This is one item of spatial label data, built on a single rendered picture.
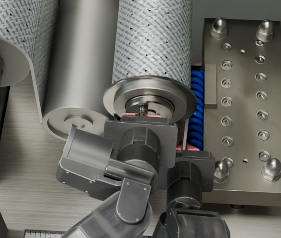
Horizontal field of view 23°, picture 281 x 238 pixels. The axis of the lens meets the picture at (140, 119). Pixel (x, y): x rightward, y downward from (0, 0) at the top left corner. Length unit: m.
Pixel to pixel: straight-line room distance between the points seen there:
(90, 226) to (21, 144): 0.68
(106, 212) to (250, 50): 0.70
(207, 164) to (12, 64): 0.36
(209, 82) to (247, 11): 1.52
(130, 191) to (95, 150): 0.07
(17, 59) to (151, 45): 0.21
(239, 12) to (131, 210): 2.09
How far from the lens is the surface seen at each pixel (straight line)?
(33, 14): 1.05
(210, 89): 1.35
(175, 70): 1.06
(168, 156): 0.97
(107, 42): 1.19
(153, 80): 1.03
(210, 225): 1.03
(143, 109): 1.05
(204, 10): 2.84
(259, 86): 1.39
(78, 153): 0.86
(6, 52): 1.02
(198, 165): 1.16
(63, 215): 1.38
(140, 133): 0.93
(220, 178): 1.25
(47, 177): 1.42
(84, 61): 1.15
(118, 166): 0.86
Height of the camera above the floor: 2.16
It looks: 59 degrees down
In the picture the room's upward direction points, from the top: straight up
